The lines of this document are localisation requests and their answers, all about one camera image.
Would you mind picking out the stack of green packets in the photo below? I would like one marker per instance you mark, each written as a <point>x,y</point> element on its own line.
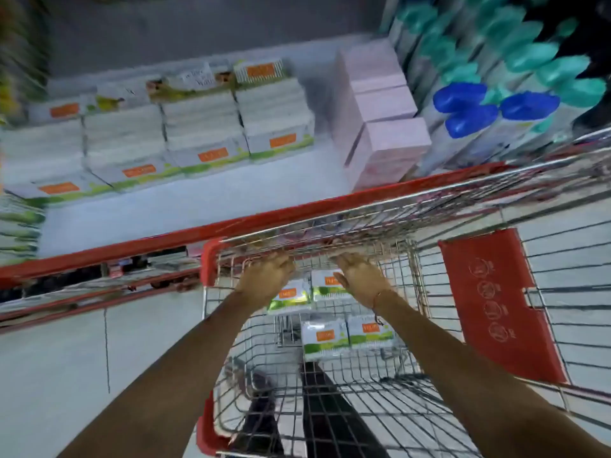
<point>19,228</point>

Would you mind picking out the person's left leg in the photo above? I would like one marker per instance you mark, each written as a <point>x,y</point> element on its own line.
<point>260,424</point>

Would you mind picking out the person's left thumb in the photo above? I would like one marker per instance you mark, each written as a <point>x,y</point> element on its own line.
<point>290,270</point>

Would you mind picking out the person's right thumb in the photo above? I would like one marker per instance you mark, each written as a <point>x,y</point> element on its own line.
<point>341,279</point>

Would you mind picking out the person's right hand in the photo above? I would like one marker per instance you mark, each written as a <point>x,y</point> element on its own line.
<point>363,281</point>

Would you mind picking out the white green orange-label packet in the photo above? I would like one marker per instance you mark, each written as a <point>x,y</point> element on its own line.
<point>325,339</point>
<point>289,296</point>
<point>327,286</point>
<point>370,332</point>

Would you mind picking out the person's right forearm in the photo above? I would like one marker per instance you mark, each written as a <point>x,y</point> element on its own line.
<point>468,376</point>

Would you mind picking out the red plastic cart seat flap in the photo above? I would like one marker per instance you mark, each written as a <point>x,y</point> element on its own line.
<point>496,305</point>

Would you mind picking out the pink box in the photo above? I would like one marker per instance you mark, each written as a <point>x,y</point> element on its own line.
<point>382,105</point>
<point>370,61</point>
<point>389,147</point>

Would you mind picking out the person's left hand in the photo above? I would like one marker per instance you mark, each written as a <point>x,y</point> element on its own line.
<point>262,283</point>

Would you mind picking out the group of teal-capped bottles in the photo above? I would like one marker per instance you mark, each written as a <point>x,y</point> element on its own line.
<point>530,57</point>

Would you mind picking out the white bottle blue cap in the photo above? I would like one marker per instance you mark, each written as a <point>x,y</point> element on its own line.
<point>470,121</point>
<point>458,97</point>
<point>527,105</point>

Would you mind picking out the person's leg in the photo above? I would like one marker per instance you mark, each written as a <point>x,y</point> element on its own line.
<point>329,414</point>
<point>260,424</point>

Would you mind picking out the white shelf with red edge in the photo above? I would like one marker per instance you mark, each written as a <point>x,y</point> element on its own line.
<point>200,205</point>

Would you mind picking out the rows of white shelf packets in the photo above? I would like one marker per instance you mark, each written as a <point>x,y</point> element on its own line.
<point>200,123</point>

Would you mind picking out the person's left forearm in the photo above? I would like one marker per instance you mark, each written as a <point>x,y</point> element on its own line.
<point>176,381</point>

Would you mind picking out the person's right leg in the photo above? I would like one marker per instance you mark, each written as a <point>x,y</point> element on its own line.
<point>329,414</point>

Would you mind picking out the red lower shelf rail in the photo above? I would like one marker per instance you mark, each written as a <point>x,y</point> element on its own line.
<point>95,300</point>

